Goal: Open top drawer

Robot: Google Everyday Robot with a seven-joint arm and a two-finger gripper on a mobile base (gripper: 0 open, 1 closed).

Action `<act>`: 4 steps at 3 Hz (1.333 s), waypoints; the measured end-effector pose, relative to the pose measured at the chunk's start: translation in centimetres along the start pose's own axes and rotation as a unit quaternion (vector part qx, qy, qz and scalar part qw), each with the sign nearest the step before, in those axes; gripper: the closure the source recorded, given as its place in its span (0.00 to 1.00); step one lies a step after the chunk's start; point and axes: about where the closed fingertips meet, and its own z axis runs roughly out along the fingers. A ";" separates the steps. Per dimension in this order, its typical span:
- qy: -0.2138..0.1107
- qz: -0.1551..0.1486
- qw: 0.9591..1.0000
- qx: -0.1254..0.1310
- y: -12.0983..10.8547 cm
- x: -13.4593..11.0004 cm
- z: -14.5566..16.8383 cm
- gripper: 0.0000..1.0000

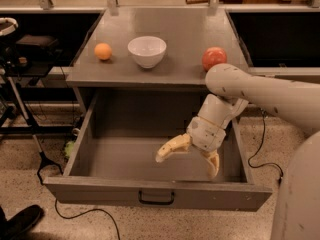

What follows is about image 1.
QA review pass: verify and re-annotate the grey top drawer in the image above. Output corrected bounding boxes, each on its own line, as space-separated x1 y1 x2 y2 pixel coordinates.
45 89 272 211

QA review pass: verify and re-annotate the grey drawer cabinet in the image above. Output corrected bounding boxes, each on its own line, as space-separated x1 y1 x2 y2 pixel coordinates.
65 6 257 95

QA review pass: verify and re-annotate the black floor cable left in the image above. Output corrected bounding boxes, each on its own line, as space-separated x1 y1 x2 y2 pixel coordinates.
54 198 121 240

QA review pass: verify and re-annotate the red apple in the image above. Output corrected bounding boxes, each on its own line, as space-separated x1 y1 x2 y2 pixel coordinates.
202 47 227 71

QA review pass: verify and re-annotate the black box on stand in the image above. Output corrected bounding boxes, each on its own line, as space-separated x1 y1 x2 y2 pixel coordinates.
16 35 59 56

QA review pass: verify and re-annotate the black shoe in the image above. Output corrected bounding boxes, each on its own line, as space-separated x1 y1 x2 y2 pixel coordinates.
0 205 43 240

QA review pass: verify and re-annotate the black floor cable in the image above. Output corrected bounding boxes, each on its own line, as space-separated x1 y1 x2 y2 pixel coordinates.
54 198 121 240
246 108 285 185

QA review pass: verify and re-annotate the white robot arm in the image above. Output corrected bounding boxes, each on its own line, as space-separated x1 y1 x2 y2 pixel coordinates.
156 64 320 240

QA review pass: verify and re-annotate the small orange fruit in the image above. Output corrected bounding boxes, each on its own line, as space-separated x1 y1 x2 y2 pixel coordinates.
94 43 112 61

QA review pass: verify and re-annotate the black floor cable right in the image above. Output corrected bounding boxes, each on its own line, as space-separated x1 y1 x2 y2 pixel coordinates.
246 108 285 185

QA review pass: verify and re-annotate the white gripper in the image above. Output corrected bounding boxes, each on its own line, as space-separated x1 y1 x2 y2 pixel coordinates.
155 117 226 179

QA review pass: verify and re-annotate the white ceramic bowl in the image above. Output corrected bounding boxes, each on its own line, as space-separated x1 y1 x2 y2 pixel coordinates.
127 36 167 69

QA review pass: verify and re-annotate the black grabber tool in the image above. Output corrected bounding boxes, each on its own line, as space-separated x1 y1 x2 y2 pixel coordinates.
7 77 63 184

